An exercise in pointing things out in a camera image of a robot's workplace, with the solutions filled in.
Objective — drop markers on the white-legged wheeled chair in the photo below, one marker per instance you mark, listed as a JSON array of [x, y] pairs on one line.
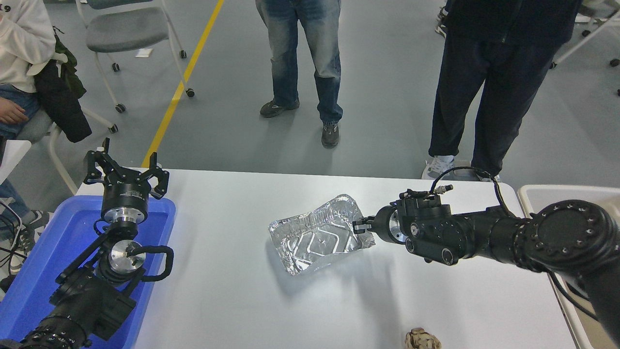
[[603, 8]]

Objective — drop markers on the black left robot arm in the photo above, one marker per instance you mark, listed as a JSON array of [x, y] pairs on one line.
[[92, 300]]

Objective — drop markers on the person's hand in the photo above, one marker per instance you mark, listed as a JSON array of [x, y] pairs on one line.
[[10, 114]]

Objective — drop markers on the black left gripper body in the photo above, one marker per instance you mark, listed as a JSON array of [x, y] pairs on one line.
[[125, 194]]

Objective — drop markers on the grey wheeled chair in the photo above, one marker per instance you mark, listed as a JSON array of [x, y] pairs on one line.
[[126, 31]]

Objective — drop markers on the white-framed wheeled chair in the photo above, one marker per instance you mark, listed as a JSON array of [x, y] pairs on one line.
[[36, 128]]

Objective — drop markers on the large pale bin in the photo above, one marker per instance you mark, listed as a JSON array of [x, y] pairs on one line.
[[557, 194]]

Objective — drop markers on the silver foil plate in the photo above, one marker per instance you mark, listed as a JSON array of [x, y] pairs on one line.
[[315, 237]]

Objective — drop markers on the crumpled tan paper ball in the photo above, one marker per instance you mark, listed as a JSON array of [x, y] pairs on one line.
[[422, 340]]

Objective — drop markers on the dark draped jacket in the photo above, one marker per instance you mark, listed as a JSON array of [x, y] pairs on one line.
[[60, 102]]

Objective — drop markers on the blue plastic tray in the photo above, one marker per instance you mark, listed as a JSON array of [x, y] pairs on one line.
[[58, 242]]

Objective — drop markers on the white paper scrap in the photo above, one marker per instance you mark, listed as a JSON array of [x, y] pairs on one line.
[[144, 53]]

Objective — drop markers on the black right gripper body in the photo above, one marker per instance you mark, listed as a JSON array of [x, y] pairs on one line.
[[382, 224]]

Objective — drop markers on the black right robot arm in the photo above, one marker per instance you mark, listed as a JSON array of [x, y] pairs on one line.
[[557, 237]]

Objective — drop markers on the white desk corner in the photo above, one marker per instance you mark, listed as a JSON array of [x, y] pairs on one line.
[[12, 155]]

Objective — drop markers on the seated person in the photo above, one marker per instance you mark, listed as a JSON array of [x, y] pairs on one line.
[[19, 48]]

